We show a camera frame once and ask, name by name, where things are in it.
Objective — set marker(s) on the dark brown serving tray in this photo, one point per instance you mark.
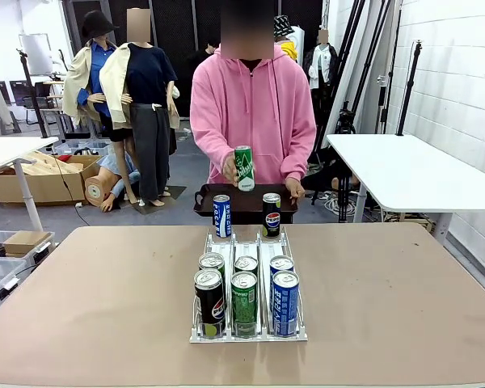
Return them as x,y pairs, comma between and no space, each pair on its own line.
246,202

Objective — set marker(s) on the green Chilsung cider can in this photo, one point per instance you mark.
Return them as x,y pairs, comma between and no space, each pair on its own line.
245,264
245,167
244,307

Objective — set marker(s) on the black Pepsi can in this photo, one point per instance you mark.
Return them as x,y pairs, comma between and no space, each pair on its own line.
210,307
271,216
212,262

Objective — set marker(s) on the person's left forearm pink sleeve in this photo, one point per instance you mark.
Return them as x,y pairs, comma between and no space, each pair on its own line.
301,157

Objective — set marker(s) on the person's right forearm pink sleeve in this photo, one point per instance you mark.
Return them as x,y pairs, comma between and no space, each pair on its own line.
212,155

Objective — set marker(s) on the person in pink hoodie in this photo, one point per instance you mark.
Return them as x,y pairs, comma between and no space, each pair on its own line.
250,105

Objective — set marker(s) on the background person in black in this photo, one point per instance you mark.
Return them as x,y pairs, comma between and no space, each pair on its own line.
204,56

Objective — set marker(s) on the person's left hand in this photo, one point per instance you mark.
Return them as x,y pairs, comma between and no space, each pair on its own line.
296,189

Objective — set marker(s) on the person's right hand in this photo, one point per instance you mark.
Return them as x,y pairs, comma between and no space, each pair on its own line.
229,169

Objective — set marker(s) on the white height-adjustable table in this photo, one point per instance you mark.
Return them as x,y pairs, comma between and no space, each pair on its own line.
404,174
12,149

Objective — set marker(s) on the black stand pole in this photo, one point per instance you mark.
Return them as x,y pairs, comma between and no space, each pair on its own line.
408,93

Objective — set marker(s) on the leaning black poles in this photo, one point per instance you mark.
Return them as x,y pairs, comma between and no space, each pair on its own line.
363,60

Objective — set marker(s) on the blue Pocari Sweat can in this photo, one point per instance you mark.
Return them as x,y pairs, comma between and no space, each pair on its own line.
285,307
222,216
281,263

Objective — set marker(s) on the mannequin white black jacket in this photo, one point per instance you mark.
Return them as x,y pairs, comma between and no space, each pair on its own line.
322,64

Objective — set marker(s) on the white plastic can dispenser rack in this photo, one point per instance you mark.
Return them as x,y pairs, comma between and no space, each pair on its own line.
246,246

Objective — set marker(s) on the mannequin yellow hoodie patterned hat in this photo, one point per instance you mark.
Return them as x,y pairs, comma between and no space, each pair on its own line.
288,36

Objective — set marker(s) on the mannequin navy top grey trousers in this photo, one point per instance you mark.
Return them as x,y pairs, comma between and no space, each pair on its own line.
149,121

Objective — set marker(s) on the black mesh partition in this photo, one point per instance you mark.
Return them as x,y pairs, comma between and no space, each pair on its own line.
174,32

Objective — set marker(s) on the lying mannequin torso light blue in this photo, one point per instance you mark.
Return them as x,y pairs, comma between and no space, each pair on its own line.
113,178

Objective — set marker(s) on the clear storage crate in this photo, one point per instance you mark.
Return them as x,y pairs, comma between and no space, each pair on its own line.
81,146

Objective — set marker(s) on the mannequin blue shirt beige jacket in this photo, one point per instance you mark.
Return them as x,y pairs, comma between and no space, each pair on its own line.
81,81

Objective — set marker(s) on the black bucket hat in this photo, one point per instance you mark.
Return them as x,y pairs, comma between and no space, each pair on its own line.
97,26

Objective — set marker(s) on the cardboard box with wood slats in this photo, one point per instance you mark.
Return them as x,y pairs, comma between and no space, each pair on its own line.
44,182

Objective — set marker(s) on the small brown cardboard box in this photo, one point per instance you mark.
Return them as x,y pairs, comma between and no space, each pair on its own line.
26,241

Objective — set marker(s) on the white board panel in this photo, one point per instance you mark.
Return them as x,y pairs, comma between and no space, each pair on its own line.
36,52

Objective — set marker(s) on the black tripod with camera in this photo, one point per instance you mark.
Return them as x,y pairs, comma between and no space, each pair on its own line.
344,121

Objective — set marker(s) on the dark mannequin base plate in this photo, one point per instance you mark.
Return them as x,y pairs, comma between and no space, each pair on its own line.
161,202

